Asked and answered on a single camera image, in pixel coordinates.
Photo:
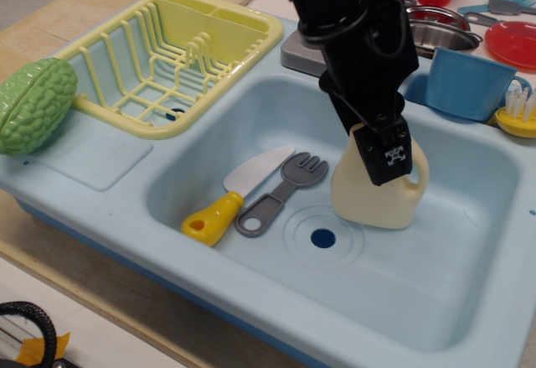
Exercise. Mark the blue plastic cup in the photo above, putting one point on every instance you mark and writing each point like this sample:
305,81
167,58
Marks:
463,85

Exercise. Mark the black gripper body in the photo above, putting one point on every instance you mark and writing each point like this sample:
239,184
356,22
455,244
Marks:
368,50

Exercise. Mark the yellow dish brush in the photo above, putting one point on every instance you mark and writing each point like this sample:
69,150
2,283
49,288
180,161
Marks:
517,117

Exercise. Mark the grey toy faucet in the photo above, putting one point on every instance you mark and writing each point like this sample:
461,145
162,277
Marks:
296,56

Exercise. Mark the yellow plastic drying rack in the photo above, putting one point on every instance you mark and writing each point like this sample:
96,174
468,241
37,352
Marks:
155,67

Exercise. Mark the grey toy spatula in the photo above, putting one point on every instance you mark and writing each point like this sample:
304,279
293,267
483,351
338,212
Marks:
498,7

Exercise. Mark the cream toy detergent bottle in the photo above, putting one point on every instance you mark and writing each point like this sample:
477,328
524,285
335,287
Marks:
391,205

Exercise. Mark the light blue toy sink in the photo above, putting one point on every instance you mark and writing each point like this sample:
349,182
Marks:
98,214

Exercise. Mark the red plastic plate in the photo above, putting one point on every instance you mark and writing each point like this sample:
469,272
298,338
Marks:
513,42

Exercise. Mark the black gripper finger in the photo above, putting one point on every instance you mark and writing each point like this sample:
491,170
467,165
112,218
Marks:
387,154

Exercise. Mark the toy knife yellow handle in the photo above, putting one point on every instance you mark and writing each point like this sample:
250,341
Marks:
209,224

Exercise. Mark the steel pot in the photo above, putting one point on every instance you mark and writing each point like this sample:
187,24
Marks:
434,27

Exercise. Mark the green bumpy toy vegetable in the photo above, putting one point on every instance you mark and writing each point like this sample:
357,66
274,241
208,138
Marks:
34,101

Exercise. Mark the yellow tape piece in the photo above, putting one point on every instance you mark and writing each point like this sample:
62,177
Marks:
32,350

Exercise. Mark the grey toy fork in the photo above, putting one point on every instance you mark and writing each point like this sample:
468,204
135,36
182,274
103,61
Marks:
298,171

